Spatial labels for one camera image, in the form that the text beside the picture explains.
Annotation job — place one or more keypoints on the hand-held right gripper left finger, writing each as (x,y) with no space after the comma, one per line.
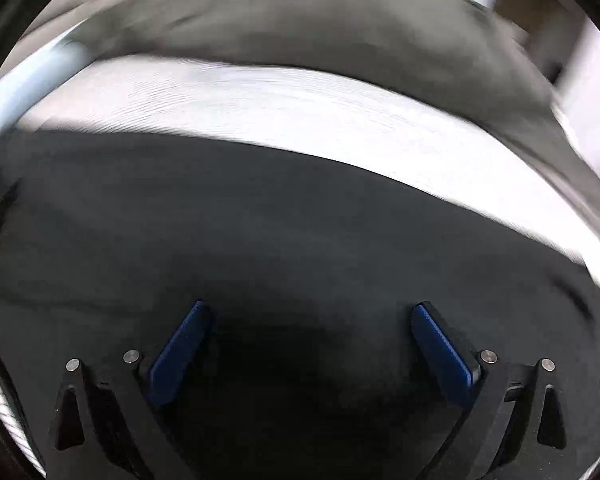
(175,355)

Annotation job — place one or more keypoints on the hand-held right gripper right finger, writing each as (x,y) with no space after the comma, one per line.
(442,355)

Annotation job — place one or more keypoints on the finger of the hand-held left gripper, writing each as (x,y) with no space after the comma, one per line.
(0,205)

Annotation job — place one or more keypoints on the black pants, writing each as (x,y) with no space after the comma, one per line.
(280,240)

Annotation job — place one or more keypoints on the light blue pillow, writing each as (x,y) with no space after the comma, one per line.
(25,80)

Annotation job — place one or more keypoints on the white honeycomb mattress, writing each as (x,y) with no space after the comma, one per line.
(305,115)

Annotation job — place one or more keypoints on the grey duvet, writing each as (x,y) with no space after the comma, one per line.
(305,25)

